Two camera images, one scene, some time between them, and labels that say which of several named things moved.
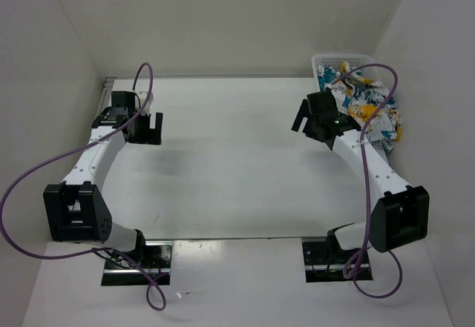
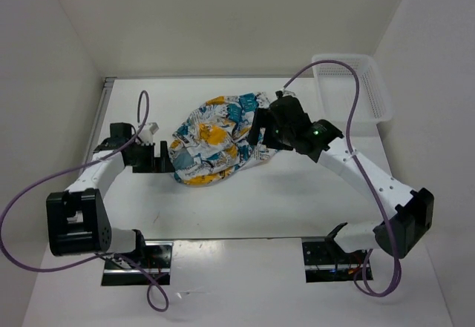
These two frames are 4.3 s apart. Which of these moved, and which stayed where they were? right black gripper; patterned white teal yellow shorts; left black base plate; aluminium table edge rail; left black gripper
Moved: left black gripper; right black gripper; patterned white teal yellow shorts
Stayed: left black base plate; aluminium table edge rail
